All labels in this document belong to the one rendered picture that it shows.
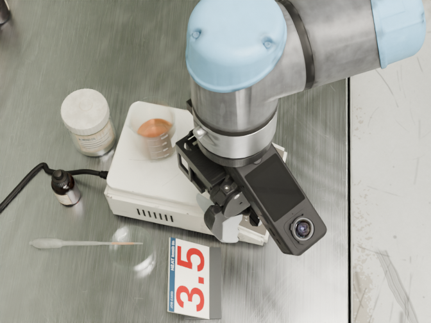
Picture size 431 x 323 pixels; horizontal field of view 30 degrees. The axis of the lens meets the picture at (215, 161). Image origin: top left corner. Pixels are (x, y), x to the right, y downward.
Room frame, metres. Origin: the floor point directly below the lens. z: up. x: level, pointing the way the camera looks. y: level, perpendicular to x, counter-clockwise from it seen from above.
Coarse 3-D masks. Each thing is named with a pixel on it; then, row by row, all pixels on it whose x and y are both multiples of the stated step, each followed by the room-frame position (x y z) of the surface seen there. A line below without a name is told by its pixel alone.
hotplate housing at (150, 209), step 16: (112, 192) 0.39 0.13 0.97; (112, 208) 0.39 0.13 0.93; (128, 208) 0.38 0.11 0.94; (144, 208) 0.38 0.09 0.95; (160, 208) 0.37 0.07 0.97; (176, 208) 0.37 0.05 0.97; (192, 208) 0.36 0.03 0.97; (176, 224) 0.36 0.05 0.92; (192, 224) 0.36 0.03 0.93; (240, 240) 0.34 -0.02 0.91; (256, 240) 0.33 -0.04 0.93
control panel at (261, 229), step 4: (276, 148) 0.45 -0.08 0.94; (280, 152) 0.44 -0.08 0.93; (244, 216) 0.36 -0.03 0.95; (248, 216) 0.36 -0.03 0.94; (244, 220) 0.35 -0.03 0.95; (248, 220) 0.35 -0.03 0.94; (240, 224) 0.35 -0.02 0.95; (244, 224) 0.35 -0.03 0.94; (248, 224) 0.35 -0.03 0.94; (248, 228) 0.34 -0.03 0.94; (252, 228) 0.34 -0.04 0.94; (256, 228) 0.34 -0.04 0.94; (260, 228) 0.34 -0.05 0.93; (264, 228) 0.35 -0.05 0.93; (256, 232) 0.34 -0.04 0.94; (260, 232) 0.34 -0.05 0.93; (264, 232) 0.34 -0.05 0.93
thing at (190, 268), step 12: (180, 252) 0.32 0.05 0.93; (192, 252) 0.33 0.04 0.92; (204, 252) 0.33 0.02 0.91; (180, 264) 0.31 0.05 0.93; (192, 264) 0.31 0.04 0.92; (204, 264) 0.31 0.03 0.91; (180, 276) 0.29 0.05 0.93; (192, 276) 0.30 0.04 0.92; (204, 276) 0.30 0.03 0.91; (180, 288) 0.28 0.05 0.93; (192, 288) 0.28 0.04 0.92; (204, 288) 0.28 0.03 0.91; (180, 300) 0.27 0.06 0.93; (192, 300) 0.27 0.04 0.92; (204, 300) 0.27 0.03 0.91; (192, 312) 0.25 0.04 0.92; (204, 312) 0.26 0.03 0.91
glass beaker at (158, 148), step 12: (156, 96) 0.47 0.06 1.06; (132, 108) 0.46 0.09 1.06; (144, 108) 0.46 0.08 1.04; (156, 108) 0.47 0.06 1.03; (168, 108) 0.46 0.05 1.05; (132, 120) 0.45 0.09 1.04; (144, 120) 0.46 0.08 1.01; (168, 120) 0.46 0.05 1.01; (132, 132) 0.43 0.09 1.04; (168, 132) 0.42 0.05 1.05; (144, 144) 0.42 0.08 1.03; (156, 144) 0.42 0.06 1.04; (168, 144) 0.42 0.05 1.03; (144, 156) 0.42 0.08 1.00; (156, 156) 0.42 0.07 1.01; (168, 156) 0.42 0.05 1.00
